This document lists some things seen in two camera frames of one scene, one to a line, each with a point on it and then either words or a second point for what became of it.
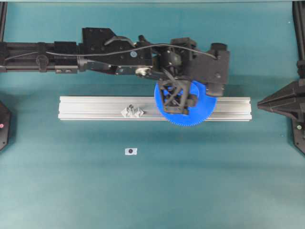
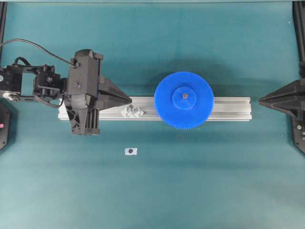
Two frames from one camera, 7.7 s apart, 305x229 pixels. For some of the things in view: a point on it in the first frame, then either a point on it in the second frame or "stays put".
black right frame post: (299, 11) stays put
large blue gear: (205, 105) stays put
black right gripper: (296, 109) stays put
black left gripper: (175, 62) to (89, 93)
